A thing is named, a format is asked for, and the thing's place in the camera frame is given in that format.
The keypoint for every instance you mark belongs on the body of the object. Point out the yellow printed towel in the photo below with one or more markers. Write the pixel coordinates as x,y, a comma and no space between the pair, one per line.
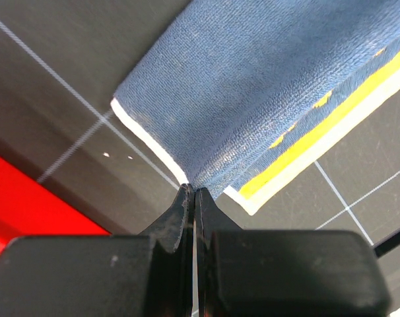
239,97

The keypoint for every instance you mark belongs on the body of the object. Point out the red plastic tray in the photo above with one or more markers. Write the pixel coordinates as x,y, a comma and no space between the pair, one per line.
26,208

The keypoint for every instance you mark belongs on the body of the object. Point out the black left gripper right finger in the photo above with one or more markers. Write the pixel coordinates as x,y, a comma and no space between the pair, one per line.
283,272

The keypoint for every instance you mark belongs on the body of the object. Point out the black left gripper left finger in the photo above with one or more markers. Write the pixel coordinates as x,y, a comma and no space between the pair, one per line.
148,274

